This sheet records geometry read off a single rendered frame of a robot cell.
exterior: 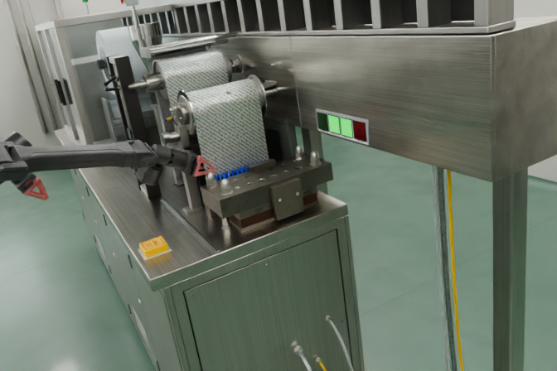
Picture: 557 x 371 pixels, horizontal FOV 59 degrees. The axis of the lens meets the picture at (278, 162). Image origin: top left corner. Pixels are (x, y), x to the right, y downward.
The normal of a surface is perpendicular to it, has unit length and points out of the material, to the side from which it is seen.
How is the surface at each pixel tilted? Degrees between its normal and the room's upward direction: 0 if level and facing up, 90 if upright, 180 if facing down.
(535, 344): 0
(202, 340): 90
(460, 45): 90
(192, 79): 92
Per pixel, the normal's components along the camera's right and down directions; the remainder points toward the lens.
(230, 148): 0.49, 0.21
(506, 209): -0.86, 0.27
